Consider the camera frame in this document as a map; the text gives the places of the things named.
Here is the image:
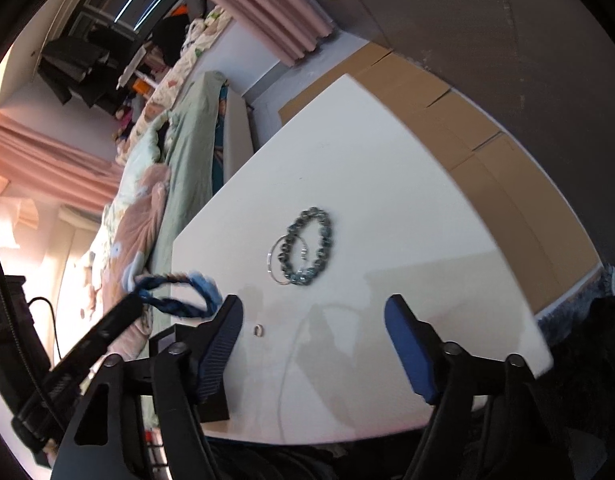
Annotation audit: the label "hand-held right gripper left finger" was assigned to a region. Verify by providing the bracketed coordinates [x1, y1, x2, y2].
[50, 294, 245, 480]

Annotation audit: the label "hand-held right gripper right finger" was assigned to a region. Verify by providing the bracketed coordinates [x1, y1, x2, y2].
[383, 294, 564, 480]

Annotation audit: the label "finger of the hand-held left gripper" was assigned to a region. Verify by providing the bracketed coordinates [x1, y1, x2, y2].
[10, 292, 145, 455]

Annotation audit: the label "blue braided bracelet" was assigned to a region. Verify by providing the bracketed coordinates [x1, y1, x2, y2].
[130, 269, 222, 320]

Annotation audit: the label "black cardboard box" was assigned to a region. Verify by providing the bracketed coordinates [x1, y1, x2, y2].
[148, 324, 232, 422]

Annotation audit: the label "thin silver bangle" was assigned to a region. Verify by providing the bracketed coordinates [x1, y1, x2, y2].
[266, 232, 309, 286]

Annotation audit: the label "pink floral blanket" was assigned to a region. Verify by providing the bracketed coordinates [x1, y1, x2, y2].
[90, 162, 174, 342]

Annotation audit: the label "hanging white towel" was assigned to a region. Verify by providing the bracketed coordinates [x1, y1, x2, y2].
[0, 194, 42, 250]

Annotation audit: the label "white low table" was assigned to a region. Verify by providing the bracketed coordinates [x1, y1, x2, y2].
[172, 73, 555, 447]

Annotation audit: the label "pink curtain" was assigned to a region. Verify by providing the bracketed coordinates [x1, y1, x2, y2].
[0, 106, 127, 217]
[159, 0, 337, 67]

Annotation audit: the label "dark cloth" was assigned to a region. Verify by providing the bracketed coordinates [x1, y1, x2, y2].
[202, 297, 615, 480]

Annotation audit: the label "bed with green sheet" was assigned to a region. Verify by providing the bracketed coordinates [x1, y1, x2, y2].
[85, 70, 257, 343]

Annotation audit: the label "pale green quilt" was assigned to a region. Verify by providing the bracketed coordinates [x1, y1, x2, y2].
[102, 109, 182, 243]

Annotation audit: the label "flat cardboard sheets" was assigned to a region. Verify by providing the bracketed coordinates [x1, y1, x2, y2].
[278, 41, 604, 320]

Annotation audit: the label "hanging dark coats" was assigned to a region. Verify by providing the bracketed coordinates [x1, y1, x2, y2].
[36, 26, 141, 117]

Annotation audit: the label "printed window seat cushion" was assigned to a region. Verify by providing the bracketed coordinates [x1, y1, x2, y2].
[114, 4, 234, 162]

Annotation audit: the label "black bag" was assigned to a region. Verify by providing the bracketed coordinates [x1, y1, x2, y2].
[152, 12, 191, 61]

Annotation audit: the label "dark brown wardrobe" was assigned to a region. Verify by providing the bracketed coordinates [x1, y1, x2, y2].
[282, 0, 615, 283]

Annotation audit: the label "blue-grey beaded bracelet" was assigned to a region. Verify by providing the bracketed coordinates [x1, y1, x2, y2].
[276, 206, 335, 287]

